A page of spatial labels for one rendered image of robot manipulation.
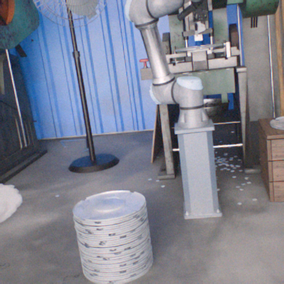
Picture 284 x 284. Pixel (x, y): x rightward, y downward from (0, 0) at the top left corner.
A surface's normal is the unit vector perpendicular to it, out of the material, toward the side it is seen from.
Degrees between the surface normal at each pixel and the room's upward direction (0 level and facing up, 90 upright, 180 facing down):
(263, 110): 90
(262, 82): 90
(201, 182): 90
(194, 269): 0
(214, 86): 90
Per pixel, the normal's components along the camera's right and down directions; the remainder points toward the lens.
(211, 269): -0.12, -0.96
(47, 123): -0.15, 0.26
